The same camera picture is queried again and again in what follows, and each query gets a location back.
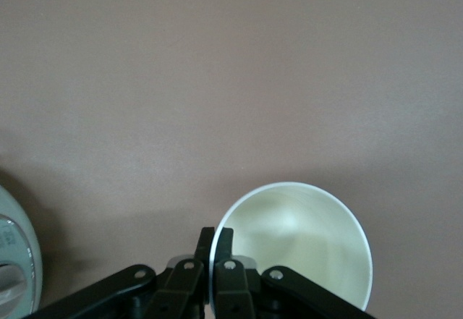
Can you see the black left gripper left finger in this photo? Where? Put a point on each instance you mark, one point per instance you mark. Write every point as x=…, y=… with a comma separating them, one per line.
x=181, y=290

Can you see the white IKEA cup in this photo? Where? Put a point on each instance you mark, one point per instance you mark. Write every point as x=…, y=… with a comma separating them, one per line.
x=307, y=232

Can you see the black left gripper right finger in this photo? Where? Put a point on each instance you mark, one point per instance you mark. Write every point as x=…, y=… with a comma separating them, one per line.
x=235, y=290

